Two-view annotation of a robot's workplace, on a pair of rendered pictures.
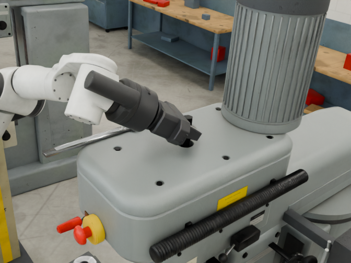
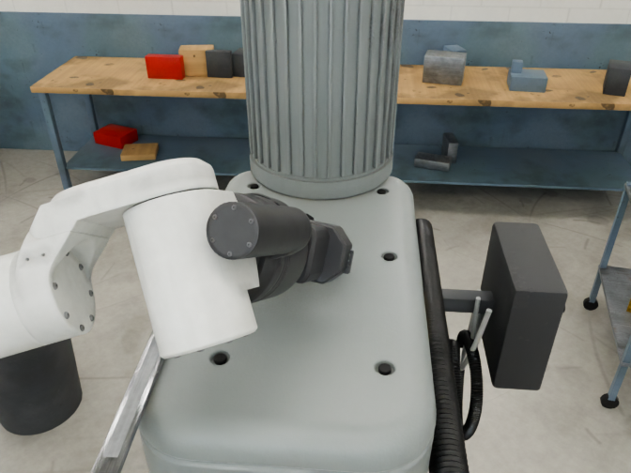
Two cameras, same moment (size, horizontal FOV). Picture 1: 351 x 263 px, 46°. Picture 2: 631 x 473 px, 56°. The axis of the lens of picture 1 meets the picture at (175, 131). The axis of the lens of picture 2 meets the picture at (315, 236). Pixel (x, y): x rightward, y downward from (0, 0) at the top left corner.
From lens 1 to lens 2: 53 cm
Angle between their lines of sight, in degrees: 38
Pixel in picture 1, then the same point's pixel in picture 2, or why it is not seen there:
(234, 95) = (304, 145)
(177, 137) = (344, 264)
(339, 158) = not seen: hidden behind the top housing
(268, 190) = (430, 272)
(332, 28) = (100, 26)
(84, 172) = (211, 457)
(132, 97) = (305, 224)
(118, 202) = (371, 459)
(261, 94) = (359, 125)
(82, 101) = (218, 297)
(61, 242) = not seen: outside the picture
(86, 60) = (156, 187)
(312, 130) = not seen: hidden behind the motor
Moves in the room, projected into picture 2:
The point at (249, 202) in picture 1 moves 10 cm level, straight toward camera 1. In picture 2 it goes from (438, 307) to (499, 358)
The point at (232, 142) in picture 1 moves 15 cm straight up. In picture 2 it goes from (358, 227) to (363, 106)
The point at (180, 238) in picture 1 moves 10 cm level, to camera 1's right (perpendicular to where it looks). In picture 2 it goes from (455, 436) to (512, 381)
